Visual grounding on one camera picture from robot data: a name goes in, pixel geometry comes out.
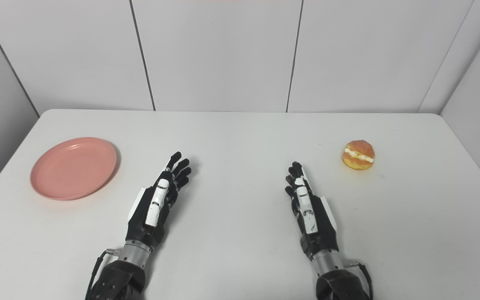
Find black and white right hand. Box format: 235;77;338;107
285;161;340;260

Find black and white left hand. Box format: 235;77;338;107
125;151;192;249

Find cream puff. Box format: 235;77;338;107
342;140;375;170

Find pink round plate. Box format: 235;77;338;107
30;137;118;201

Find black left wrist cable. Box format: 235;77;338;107
85;249;120;300

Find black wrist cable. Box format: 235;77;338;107
85;249;120;300
344;260;375;300

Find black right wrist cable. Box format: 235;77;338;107
344;260;375;300

